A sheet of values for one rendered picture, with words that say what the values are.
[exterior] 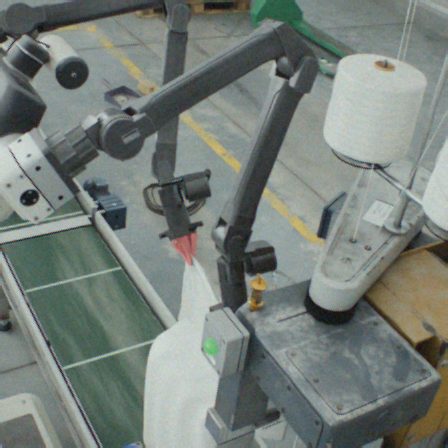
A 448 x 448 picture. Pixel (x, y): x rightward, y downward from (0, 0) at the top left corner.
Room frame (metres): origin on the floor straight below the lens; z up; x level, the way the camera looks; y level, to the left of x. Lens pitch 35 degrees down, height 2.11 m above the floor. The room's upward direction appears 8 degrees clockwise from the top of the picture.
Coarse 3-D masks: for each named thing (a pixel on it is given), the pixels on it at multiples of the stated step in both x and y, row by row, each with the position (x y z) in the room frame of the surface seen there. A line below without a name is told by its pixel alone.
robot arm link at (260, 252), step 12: (240, 240) 1.15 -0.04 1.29; (264, 240) 1.22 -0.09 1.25; (228, 252) 1.13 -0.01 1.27; (240, 252) 1.14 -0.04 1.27; (252, 252) 1.17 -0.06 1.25; (264, 252) 1.19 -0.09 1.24; (252, 264) 1.16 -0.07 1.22; (264, 264) 1.17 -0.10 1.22; (276, 264) 1.18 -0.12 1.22; (252, 276) 1.16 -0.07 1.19
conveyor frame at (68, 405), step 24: (96, 216) 2.40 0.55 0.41; (0, 264) 2.07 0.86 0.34; (120, 264) 2.18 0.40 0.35; (144, 288) 2.00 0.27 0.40; (24, 312) 1.75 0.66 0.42; (168, 312) 1.86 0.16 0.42; (48, 360) 1.54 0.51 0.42; (48, 384) 1.55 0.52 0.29; (72, 408) 1.36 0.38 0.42; (72, 432) 1.37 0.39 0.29
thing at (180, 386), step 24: (192, 264) 1.35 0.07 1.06; (192, 288) 1.34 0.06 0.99; (216, 288) 1.25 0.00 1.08; (192, 312) 1.33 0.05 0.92; (168, 336) 1.32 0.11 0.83; (192, 336) 1.29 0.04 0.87; (168, 360) 1.24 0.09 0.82; (192, 360) 1.22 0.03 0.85; (168, 384) 1.20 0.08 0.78; (192, 384) 1.16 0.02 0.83; (216, 384) 1.14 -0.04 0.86; (144, 408) 1.30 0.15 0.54; (168, 408) 1.18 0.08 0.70; (192, 408) 1.11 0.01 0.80; (144, 432) 1.28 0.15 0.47; (168, 432) 1.16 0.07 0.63; (192, 432) 1.09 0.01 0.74; (264, 432) 0.99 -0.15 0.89
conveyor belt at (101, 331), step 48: (48, 240) 2.22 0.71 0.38; (96, 240) 2.27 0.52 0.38; (48, 288) 1.93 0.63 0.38; (96, 288) 1.97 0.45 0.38; (48, 336) 1.69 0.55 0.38; (96, 336) 1.72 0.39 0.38; (144, 336) 1.76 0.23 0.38; (96, 384) 1.51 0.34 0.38; (144, 384) 1.54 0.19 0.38; (96, 432) 1.32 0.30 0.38
